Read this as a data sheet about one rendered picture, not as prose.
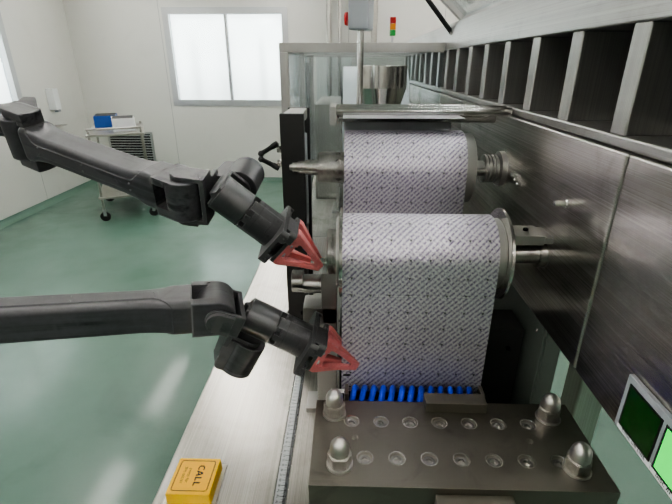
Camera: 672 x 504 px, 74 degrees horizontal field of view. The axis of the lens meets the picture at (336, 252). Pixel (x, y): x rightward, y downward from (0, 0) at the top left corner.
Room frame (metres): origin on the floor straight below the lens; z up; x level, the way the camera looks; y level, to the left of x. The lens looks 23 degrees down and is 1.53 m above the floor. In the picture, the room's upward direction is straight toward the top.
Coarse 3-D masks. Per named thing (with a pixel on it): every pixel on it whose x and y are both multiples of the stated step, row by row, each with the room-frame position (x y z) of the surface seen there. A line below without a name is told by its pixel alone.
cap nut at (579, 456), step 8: (576, 448) 0.44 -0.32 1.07; (584, 448) 0.43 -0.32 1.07; (568, 456) 0.44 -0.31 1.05; (576, 456) 0.43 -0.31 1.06; (584, 456) 0.43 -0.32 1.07; (592, 456) 0.43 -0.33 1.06; (568, 464) 0.43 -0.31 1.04; (576, 464) 0.43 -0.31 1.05; (584, 464) 0.43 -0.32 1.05; (568, 472) 0.43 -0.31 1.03; (576, 472) 0.42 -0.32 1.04; (584, 472) 0.42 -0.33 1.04; (584, 480) 0.42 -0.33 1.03
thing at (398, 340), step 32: (352, 320) 0.61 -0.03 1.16; (384, 320) 0.61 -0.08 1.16; (416, 320) 0.61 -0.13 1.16; (448, 320) 0.60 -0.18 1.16; (480, 320) 0.60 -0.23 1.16; (352, 352) 0.61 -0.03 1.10; (384, 352) 0.61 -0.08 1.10; (416, 352) 0.61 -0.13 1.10; (448, 352) 0.60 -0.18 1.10; (480, 352) 0.60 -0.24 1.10; (352, 384) 0.61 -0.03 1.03; (384, 384) 0.61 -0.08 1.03; (416, 384) 0.61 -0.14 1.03; (448, 384) 0.60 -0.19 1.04; (480, 384) 0.60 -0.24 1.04
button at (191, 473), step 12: (180, 468) 0.53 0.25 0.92; (192, 468) 0.53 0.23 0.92; (204, 468) 0.53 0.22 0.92; (216, 468) 0.53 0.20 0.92; (180, 480) 0.51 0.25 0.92; (192, 480) 0.51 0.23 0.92; (204, 480) 0.51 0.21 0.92; (216, 480) 0.52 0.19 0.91; (168, 492) 0.49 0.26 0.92; (180, 492) 0.49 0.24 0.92; (192, 492) 0.49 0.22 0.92; (204, 492) 0.49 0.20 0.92
